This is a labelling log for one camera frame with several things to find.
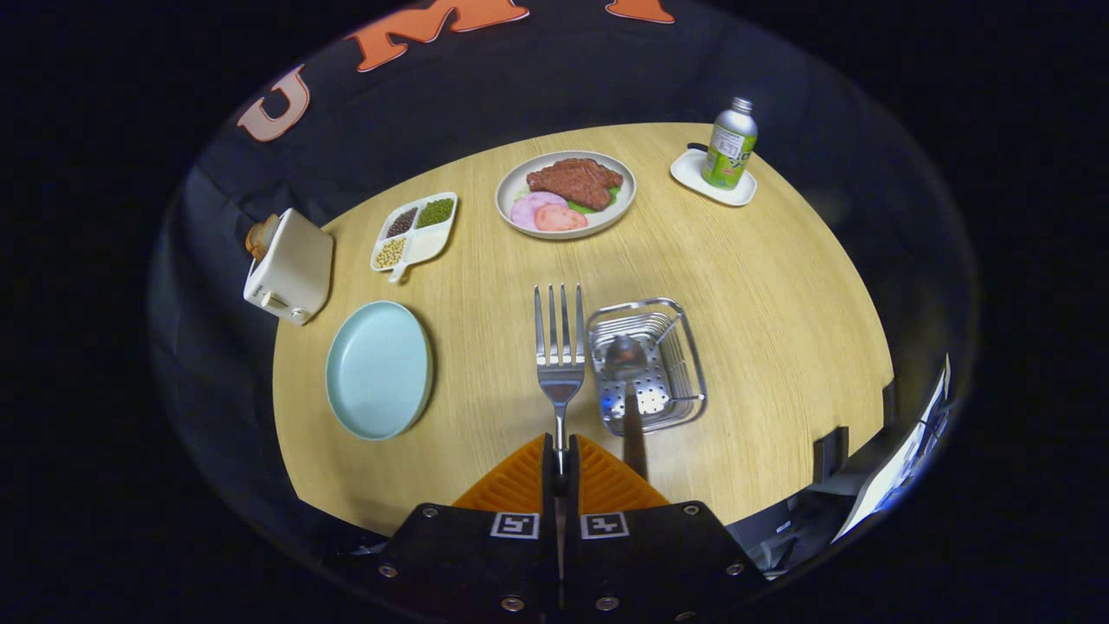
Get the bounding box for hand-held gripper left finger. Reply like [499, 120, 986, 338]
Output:
[377, 433, 561, 621]

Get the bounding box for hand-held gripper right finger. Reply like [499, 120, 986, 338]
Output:
[565, 433, 769, 621]

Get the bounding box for metal fork with brown handle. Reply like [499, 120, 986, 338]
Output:
[533, 283, 587, 474]

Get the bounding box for metal spoon with brown handle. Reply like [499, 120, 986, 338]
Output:
[604, 335, 650, 483]

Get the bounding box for light blue plate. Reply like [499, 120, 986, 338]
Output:
[325, 300, 434, 441]

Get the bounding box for salmon pink ham slice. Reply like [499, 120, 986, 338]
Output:
[534, 203, 588, 232]

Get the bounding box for white divided snack tray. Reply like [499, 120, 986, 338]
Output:
[370, 192, 459, 284]

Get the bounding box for pale pink ham slice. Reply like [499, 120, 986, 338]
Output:
[510, 192, 567, 231]

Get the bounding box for beige plate with food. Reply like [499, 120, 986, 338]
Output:
[495, 151, 638, 241]

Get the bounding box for brown meat slices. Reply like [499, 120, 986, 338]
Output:
[526, 158, 624, 211]

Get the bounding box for white printed sheet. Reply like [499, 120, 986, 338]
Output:
[832, 354, 952, 544]

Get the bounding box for white toaster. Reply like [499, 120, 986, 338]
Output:
[243, 208, 335, 326]

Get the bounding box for small white square dish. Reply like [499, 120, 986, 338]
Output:
[670, 148, 758, 207]

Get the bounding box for silver bottle with green label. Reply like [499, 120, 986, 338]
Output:
[701, 96, 759, 191]

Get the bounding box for brown bread slice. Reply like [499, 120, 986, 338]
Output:
[245, 214, 280, 261]

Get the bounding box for metal wire basket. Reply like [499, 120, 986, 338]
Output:
[586, 297, 708, 436]

